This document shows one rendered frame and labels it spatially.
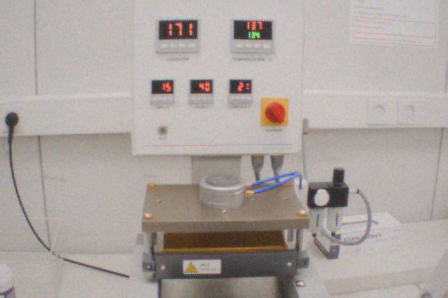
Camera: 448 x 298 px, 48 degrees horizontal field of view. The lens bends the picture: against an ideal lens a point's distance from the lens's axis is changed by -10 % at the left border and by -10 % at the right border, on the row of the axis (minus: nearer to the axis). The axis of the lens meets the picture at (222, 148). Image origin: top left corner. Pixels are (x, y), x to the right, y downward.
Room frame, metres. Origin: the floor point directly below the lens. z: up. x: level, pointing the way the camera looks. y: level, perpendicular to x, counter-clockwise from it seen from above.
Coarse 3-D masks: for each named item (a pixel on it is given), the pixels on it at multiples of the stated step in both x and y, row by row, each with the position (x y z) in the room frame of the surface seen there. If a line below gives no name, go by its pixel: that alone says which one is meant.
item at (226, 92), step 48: (144, 0) 1.01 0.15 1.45; (192, 0) 1.02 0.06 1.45; (240, 0) 1.03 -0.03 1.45; (288, 0) 1.03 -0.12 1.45; (144, 48) 1.01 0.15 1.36; (192, 48) 1.01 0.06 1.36; (240, 48) 1.02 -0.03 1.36; (288, 48) 1.03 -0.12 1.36; (144, 96) 1.01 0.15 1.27; (192, 96) 1.01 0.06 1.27; (240, 96) 1.02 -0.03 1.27; (288, 96) 1.03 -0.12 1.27; (144, 144) 1.01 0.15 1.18; (192, 144) 1.02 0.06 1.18; (240, 144) 1.03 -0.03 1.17; (288, 144) 1.03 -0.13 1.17; (288, 240) 1.04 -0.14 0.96
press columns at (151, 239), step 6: (144, 234) 0.81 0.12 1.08; (150, 234) 0.80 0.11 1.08; (156, 234) 0.96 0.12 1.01; (300, 234) 0.82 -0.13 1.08; (150, 240) 0.80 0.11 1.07; (156, 240) 0.96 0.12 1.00; (300, 240) 0.82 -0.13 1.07; (150, 246) 0.80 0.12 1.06; (300, 246) 0.82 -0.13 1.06; (150, 252) 0.80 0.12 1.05; (300, 252) 0.82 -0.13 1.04; (300, 270) 0.82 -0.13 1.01; (150, 276) 0.80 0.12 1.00
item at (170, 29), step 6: (168, 24) 1.01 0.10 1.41; (174, 24) 1.01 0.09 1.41; (180, 24) 1.01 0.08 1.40; (186, 24) 1.01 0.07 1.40; (192, 24) 1.01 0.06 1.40; (168, 30) 1.01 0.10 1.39; (174, 30) 1.01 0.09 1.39; (180, 30) 1.01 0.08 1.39; (186, 30) 1.01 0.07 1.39; (192, 30) 1.01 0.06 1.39; (168, 36) 1.01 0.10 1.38; (174, 36) 1.01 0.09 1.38; (180, 36) 1.01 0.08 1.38; (186, 36) 1.01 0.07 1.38; (192, 36) 1.01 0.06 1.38
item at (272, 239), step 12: (168, 240) 0.84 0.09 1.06; (180, 240) 0.84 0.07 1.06; (192, 240) 0.84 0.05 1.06; (204, 240) 0.84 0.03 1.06; (216, 240) 0.84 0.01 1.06; (228, 240) 0.84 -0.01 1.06; (240, 240) 0.84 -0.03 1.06; (252, 240) 0.84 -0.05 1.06; (264, 240) 0.84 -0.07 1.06; (276, 240) 0.84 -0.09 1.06
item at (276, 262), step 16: (144, 256) 0.80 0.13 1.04; (160, 256) 0.78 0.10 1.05; (176, 256) 0.79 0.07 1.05; (192, 256) 0.79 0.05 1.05; (208, 256) 0.79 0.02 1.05; (224, 256) 0.79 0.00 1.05; (240, 256) 0.79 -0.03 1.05; (256, 256) 0.80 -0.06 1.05; (272, 256) 0.80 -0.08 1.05; (288, 256) 0.80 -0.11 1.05; (304, 256) 0.81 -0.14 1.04; (144, 272) 0.78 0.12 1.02; (160, 272) 0.78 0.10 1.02; (176, 272) 0.79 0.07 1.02; (192, 272) 0.79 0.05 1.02; (208, 272) 0.79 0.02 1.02; (224, 272) 0.79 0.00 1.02; (240, 272) 0.79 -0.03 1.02; (256, 272) 0.80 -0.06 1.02; (272, 272) 0.80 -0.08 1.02; (288, 272) 0.80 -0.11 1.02
